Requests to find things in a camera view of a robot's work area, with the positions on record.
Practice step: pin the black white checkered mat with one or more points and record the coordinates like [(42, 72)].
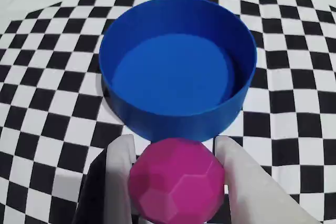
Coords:
[(288, 103)]

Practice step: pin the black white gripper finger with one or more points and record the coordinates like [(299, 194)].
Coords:
[(116, 182)]

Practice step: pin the pink faceted ball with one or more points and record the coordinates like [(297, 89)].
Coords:
[(178, 179)]

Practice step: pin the blue round box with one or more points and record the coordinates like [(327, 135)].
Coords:
[(173, 77)]

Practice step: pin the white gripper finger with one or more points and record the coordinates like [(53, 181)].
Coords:
[(252, 190)]

